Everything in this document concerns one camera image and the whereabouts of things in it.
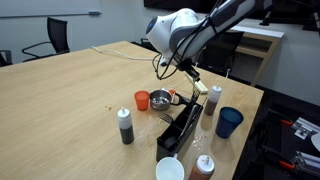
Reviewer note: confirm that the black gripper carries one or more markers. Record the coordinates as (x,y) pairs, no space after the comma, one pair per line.
(188,68)

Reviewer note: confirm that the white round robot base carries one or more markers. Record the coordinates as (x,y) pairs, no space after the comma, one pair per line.
(315,139)

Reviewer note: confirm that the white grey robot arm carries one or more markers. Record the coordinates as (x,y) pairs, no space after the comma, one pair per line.
(179,37)

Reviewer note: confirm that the silver spoon in basket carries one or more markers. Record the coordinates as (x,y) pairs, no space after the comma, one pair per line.
(188,123)

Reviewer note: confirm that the black cutlery basket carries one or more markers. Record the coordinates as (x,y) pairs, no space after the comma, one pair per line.
(167,143)

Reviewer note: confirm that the black chair behind table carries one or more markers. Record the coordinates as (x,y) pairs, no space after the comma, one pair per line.
(219,54)

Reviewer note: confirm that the brown sauce squeeze bottle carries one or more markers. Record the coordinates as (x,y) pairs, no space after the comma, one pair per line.
(213,98)

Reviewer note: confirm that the metal pot with beans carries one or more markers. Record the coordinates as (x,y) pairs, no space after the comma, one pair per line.
(160,100)

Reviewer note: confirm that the orange plastic cup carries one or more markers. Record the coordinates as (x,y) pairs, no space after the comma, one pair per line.
(142,100)

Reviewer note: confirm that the blue plastic cup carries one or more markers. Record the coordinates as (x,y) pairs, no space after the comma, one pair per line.
(229,119)

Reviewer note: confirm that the wooden side desk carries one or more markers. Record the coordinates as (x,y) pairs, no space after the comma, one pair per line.
(259,43)

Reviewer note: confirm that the dark sauce squeeze bottle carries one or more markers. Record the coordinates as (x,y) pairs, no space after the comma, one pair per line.
(125,125)

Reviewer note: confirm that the red-brown sauce squeeze bottle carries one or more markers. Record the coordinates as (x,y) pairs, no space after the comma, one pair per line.
(203,168)

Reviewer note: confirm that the right orange black clamp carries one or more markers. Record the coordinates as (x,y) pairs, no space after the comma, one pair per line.
(280,118)

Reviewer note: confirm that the orange black clamp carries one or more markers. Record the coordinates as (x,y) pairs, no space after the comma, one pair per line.
(280,118)
(291,164)

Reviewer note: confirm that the black office chair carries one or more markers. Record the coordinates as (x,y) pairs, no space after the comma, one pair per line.
(57,33)

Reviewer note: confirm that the left orange black clamp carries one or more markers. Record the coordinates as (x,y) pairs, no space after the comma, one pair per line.
(291,164)

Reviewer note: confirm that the black chair at left edge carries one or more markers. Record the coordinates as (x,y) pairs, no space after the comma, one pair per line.
(5,58)

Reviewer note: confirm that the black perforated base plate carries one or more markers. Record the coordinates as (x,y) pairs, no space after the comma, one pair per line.
(256,161)

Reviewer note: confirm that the right aluminium rail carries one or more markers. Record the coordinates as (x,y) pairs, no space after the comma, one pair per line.
(304,128)

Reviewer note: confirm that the aluminium rail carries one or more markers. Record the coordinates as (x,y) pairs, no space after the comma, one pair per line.
(304,128)
(308,161)

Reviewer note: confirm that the left aluminium rail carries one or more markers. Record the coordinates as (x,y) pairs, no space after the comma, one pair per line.
(308,161)

